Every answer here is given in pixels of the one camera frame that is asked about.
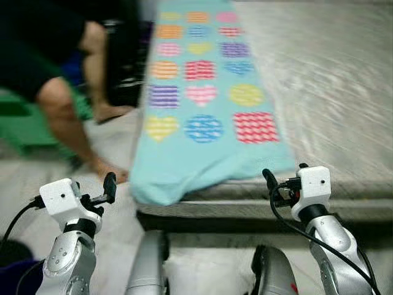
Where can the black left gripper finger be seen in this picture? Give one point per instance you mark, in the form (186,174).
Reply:
(110,186)

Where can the teal blanket with colourful hearts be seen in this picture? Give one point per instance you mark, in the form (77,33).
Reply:
(202,166)

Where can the black bed base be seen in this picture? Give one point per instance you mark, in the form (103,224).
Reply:
(215,224)

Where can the silver robot left leg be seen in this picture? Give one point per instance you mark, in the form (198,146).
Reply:
(147,264)

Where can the person in blue shirt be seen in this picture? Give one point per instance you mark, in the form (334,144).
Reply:
(61,104)

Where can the green plastic stool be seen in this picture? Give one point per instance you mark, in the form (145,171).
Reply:
(24,129)

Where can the large black bag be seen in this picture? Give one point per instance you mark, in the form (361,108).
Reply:
(126,61)

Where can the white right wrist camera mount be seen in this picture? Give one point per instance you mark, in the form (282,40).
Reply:
(313,184)

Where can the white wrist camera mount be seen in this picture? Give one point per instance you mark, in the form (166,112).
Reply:
(61,196)
(313,184)

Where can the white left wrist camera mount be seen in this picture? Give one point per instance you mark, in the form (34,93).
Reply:
(61,196)

